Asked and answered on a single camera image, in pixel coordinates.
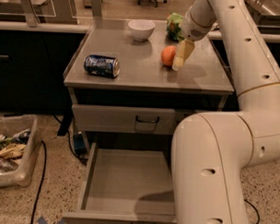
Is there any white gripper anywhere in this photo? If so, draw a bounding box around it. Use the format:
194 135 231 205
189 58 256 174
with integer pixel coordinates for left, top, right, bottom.
172 7 213 71

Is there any orange fruit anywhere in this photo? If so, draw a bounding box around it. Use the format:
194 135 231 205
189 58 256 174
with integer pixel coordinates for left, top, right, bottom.
160 46 176 67

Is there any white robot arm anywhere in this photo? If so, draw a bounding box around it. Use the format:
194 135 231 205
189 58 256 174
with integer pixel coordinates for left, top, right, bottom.
171 0 280 224

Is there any grey drawer cabinet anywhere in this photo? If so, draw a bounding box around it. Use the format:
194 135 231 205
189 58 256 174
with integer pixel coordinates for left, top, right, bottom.
64 19 234 150

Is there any closed top drawer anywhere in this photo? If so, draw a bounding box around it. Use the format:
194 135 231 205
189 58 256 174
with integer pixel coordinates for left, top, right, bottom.
70 103 203 137

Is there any open middle drawer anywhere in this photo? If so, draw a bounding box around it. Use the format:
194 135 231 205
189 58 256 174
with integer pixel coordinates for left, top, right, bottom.
63 144 177 224

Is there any green chip bag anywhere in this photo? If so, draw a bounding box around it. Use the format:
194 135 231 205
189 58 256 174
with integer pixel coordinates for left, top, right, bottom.
166 13 184 42

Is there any white bowl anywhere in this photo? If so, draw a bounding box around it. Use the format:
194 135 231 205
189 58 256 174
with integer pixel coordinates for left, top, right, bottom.
128 18 155 41

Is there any blue soda can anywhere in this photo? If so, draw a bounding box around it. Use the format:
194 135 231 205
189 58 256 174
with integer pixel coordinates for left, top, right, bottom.
84 55 120 78

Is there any blue power adapter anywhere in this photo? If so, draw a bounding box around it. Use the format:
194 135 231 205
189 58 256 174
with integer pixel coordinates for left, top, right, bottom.
73 133 87 155

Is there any clear plastic trash bin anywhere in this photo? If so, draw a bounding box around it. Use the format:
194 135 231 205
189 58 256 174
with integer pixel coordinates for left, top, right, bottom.
0 114 41 187

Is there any black cable right floor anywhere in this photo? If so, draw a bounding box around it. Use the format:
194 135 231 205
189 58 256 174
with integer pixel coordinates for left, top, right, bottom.
242 198 262 224

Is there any black cable floor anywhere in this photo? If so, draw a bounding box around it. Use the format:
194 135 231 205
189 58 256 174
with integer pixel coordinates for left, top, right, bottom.
29 139 49 224
242 198 262 224

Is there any black cable left floor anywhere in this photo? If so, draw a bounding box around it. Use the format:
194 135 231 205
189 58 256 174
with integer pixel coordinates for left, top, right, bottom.
29 139 49 224

